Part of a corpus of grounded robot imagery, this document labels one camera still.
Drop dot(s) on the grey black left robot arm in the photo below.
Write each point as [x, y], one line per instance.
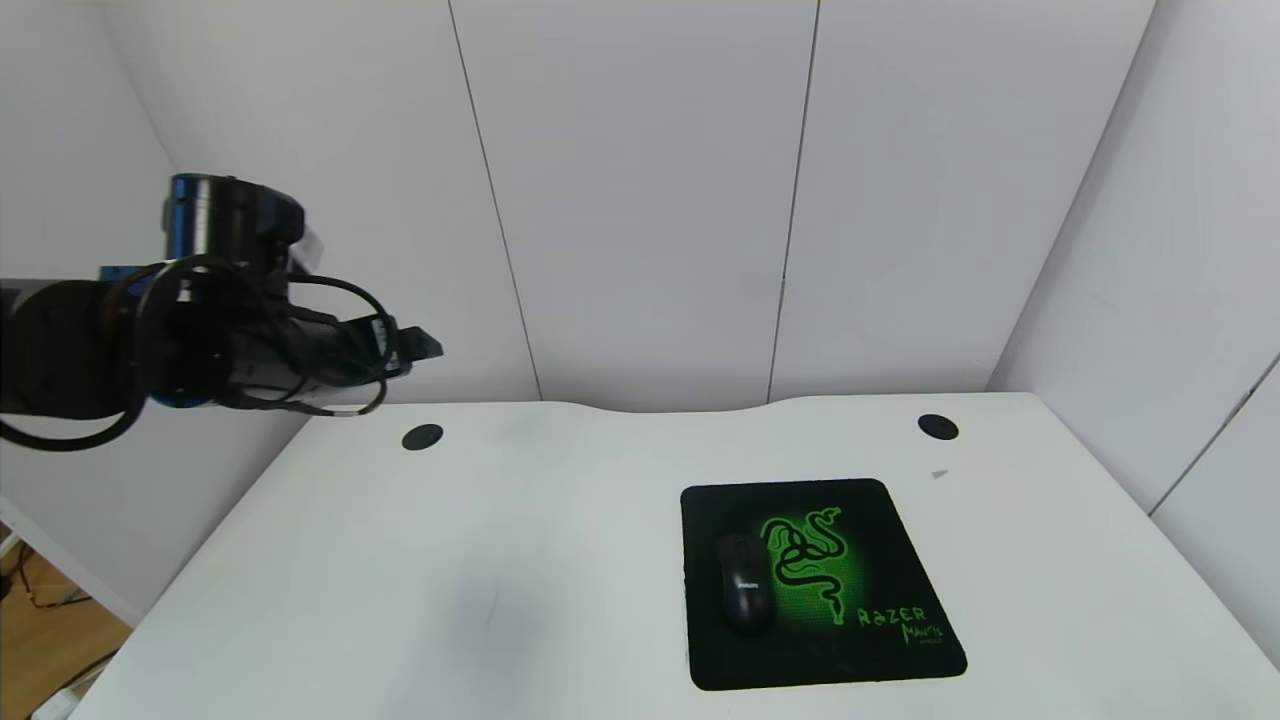
[70, 340]

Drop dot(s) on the black computer mouse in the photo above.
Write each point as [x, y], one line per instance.
[744, 590]

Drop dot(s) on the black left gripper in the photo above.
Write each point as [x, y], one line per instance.
[385, 344]

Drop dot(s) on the black green snake mouse pad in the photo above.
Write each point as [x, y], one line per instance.
[860, 640]

